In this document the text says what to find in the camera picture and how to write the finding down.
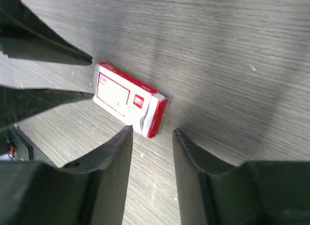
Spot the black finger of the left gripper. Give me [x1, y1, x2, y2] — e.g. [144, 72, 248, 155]
[0, 86, 94, 131]
[0, 0, 93, 65]

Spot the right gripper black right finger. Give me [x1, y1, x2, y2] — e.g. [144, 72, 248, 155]
[172, 129, 310, 225]

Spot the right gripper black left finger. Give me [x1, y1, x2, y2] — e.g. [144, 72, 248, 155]
[0, 126, 133, 225]

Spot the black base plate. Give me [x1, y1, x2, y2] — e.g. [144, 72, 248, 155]
[0, 124, 56, 167]

